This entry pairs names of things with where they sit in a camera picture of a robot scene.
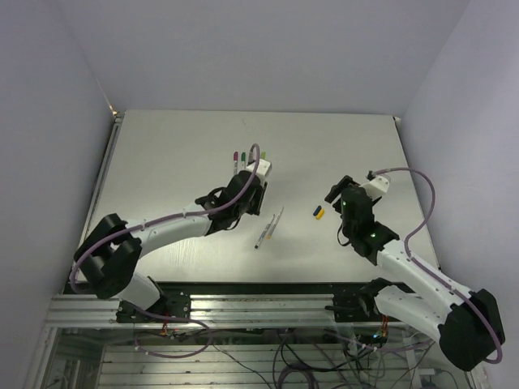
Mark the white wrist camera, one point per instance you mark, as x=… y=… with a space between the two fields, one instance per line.
x=262 y=169
x=377 y=185

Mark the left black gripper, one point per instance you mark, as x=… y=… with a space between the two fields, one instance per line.
x=259 y=194

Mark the orange pen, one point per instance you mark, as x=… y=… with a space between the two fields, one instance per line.
x=275 y=223

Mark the yellow pen cap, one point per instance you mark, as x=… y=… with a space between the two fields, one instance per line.
x=320 y=214

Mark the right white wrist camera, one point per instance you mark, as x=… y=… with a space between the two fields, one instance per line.
x=377 y=185

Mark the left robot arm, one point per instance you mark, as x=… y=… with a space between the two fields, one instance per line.
x=109 y=255

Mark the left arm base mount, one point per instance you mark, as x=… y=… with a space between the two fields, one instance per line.
x=149 y=303

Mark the aluminium frame rail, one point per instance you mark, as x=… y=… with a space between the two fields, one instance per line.
x=216 y=311

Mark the dark blue pen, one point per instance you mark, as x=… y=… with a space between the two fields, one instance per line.
x=264 y=233

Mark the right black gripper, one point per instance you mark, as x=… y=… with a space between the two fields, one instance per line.
x=336 y=190

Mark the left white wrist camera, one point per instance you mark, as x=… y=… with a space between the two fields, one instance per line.
x=262 y=169

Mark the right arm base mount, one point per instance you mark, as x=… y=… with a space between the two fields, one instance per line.
x=353 y=306

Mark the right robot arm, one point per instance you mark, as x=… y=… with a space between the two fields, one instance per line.
x=465 y=324

